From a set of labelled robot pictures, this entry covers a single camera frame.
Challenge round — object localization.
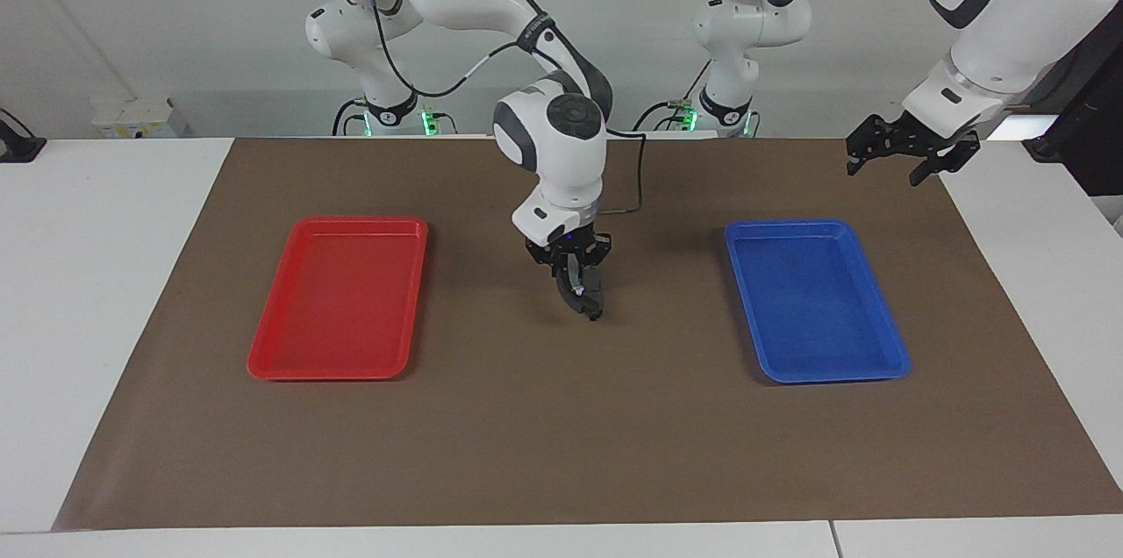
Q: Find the brown table mat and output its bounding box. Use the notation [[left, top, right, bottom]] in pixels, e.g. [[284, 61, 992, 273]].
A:
[[51, 137, 1123, 533]]

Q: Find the large black monitor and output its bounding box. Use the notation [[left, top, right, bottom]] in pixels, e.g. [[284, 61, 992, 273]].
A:
[[1022, 5, 1123, 199]]

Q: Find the curved brake shoe metal rib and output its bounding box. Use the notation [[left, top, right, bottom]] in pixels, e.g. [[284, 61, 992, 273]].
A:
[[555, 267, 590, 315]]

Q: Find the white cardboard box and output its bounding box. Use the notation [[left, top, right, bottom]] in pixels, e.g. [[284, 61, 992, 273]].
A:
[[92, 97, 190, 140]]

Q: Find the red plastic tray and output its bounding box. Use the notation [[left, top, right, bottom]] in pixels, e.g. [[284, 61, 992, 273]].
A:
[[247, 216, 429, 382]]

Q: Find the black right base cable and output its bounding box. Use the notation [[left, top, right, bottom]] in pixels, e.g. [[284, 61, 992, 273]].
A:
[[331, 97, 369, 138]]

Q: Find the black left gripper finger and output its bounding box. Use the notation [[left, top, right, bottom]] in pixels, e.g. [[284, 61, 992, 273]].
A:
[[909, 132, 981, 188], [845, 115, 889, 177]]

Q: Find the blue plastic tray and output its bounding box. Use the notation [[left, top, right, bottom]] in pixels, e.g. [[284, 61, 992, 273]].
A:
[[725, 219, 912, 385]]

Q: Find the black left base cable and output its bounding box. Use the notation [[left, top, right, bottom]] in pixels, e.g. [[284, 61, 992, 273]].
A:
[[632, 62, 713, 133]]

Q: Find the black base cable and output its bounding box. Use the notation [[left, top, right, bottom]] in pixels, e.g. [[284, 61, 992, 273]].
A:
[[331, 97, 369, 138], [632, 62, 713, 133]]

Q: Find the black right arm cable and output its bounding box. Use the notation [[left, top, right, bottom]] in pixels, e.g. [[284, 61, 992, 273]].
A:
[[351, 0, 647, 217]]

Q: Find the small black desk device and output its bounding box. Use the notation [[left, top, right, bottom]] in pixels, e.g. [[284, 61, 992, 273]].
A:
[[0, 108, 46, 164]]

